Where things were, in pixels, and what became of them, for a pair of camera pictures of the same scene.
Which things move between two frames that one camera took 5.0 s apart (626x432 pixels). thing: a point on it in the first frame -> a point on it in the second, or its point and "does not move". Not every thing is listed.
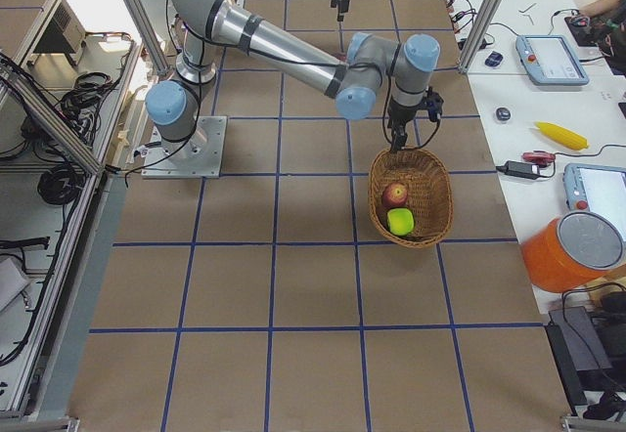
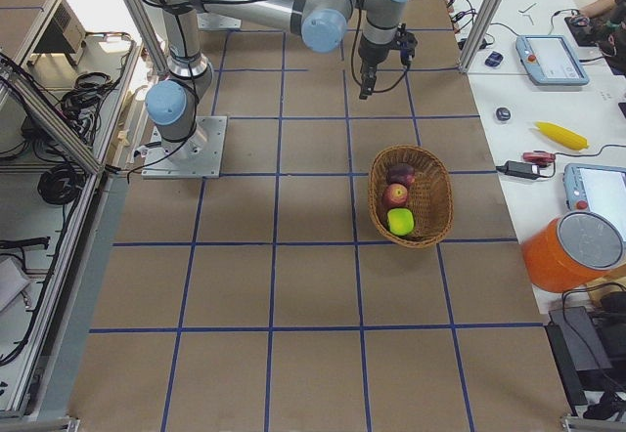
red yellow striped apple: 394,194 does not move
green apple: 400,221 does not move
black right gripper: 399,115 -> 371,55
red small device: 539,157 does not move
